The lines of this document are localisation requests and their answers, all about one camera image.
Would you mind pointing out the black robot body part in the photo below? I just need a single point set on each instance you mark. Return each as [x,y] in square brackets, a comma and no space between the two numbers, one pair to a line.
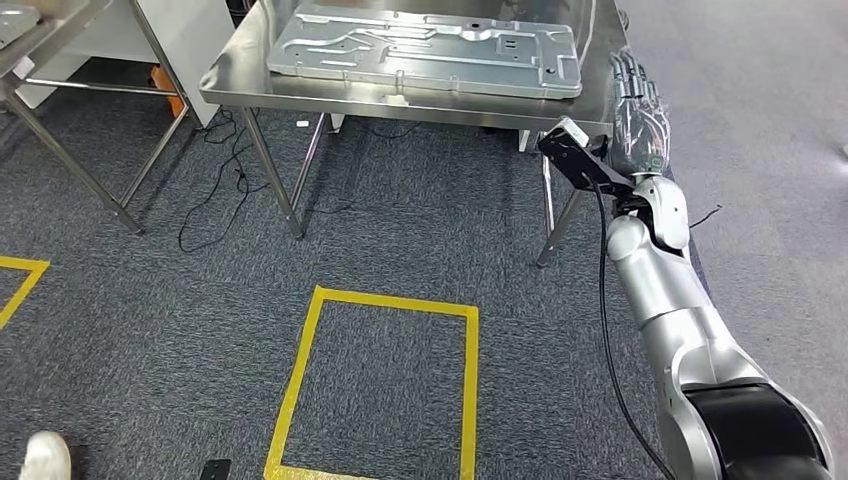
[215,470]

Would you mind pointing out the white cabinet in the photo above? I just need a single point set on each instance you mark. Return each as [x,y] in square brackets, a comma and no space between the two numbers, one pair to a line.
[199,40]

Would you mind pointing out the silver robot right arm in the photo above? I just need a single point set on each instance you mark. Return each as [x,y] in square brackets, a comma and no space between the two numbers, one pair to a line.
[662,298]

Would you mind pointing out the person's white shoe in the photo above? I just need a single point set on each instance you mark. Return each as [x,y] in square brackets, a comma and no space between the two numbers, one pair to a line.
[46,457]

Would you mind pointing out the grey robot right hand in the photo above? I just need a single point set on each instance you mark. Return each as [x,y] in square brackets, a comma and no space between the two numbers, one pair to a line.
[639,126]

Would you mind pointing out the stainless steel workbench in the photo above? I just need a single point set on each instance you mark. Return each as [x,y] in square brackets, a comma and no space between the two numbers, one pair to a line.
[245,79]

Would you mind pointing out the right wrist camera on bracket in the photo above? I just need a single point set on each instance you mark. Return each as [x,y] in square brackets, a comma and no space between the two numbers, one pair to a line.
[570,152]

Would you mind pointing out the orange object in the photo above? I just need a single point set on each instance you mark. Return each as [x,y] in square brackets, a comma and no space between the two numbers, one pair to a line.
[166,89]

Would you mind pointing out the stamped sheet metal panel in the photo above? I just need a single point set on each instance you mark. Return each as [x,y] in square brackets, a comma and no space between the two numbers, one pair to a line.
[430,66]
[16,23]

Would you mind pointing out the yellow floor tape square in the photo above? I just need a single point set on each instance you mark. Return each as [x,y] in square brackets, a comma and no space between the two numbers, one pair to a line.
[30,278]
[384,301]

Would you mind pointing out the stainless steel table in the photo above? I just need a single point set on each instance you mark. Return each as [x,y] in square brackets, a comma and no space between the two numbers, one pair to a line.
[60,23]

